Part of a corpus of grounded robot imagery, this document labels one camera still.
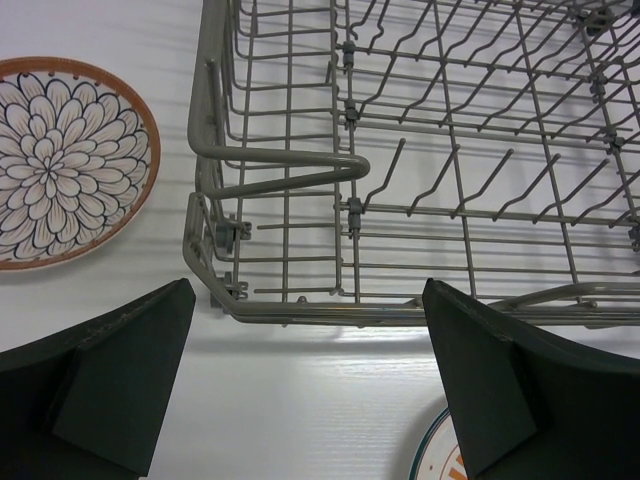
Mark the grey wire dish rack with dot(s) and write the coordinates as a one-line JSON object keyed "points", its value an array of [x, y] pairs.
{"points": [[347, 151]]}

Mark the left flower pattern plate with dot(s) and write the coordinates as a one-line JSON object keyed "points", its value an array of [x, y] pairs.
{"points": [[80, 153]]}

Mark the orange sunburst plate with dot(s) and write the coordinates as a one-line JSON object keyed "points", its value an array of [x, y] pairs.
{"points": [[438, 456]]}

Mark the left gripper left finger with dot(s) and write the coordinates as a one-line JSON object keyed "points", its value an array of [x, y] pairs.
{"points": [[89, 402]]}

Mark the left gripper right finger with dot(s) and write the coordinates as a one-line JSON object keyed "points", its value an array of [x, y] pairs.
{"points": [[529, 404]]}

